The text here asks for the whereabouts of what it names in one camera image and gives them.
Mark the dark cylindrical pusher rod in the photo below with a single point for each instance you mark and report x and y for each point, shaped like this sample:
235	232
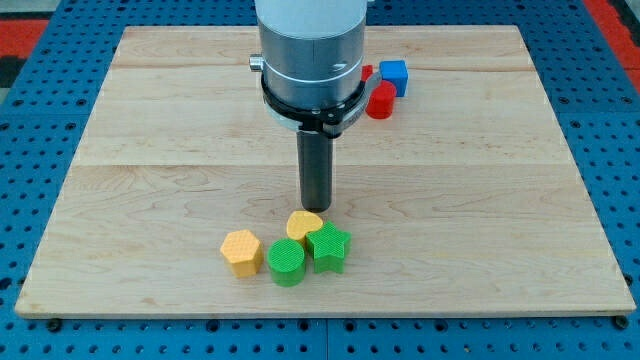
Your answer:
315	158

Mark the yellow heart block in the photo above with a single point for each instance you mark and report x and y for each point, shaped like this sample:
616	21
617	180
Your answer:
302	222

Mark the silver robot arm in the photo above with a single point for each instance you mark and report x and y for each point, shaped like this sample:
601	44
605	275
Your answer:
310	63

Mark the green star block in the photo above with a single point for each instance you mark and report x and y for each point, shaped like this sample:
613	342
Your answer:
329	247

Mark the red cylinder block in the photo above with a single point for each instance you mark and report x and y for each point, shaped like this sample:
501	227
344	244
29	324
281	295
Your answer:
382	100

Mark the small red block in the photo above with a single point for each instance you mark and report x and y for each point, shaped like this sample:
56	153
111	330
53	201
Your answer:
367	71

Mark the blue cube block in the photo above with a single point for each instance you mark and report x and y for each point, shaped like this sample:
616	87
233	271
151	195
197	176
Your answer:
396	72

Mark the green cylinder block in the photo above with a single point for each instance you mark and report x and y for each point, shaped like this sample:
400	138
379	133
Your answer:
287	262

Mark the yellow hexagon block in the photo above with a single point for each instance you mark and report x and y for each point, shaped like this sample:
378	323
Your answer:
243	253

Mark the wooden board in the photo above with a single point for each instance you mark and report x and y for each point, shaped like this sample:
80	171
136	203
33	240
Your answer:
466	202

